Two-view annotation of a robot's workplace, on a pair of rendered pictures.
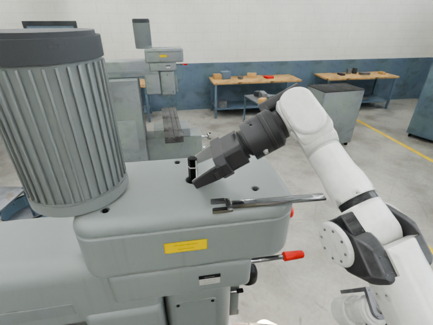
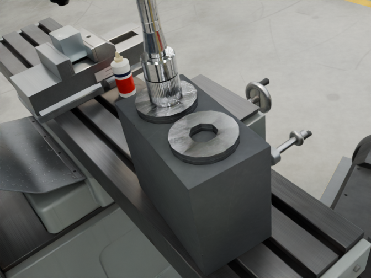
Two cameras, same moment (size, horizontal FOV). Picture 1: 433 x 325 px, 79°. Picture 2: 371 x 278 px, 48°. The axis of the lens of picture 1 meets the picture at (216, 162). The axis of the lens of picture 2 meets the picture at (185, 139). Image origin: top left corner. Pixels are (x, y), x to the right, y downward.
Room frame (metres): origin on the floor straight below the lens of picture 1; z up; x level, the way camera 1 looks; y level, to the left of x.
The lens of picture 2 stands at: (-0.33, 0.18, 1.49)
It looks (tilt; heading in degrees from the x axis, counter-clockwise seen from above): 40 degrees down; 339
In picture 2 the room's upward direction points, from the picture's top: 10 degrees counter-clockwise
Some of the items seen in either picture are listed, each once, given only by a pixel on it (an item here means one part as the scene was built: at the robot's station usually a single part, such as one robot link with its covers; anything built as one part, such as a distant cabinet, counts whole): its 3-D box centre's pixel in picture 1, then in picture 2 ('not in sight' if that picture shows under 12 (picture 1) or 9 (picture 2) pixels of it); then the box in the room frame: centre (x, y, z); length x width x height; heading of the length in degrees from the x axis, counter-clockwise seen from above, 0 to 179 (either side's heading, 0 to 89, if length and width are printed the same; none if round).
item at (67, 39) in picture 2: not in sight; (68, 44); (0.59, 0.07, 1.07); 0.06 x 0.05 x 0.06; 10
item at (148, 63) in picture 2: not in sight; (157, 57); (0.13, 0.02, 1.22); 0.05 x 0.05 x 0.01
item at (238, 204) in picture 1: (269, 200); not in sight; (0.44, -0.11, 1.89); 0.24 x 0.04 x 0.01; 98
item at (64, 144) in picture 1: (62, 121); not in sight; (0.49, 0.30, 2.05); 0.20 x 0.20 x 0.32
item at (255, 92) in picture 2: not in sight; (250, 102); (0.61, -0.44, 0.66); 0.16 x 0.12 x 0.12; 99
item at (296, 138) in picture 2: not in sight; (288, 144); (0.47, -0.49, 0.54); 0.22 x 0.06 x 0.06; 99
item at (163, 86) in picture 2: not in sight; (162, 79); (0.13, 0.02, 1.19); 0.05 x 0.05 x 0.06
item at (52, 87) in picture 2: not in sight; (86, 60); (0.59, 0.04, 1.01); 0.35 x 0.15 x 0.11; 100
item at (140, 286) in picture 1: (181, 244); not in sight; (0.52, 0.10, 1.68); 0.34 x 0.24 x 0.10; 99
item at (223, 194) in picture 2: not in sight; (192, 166); (0.08, 0.02, 1.06); 0.22 x 0.12 x 0.20; 2
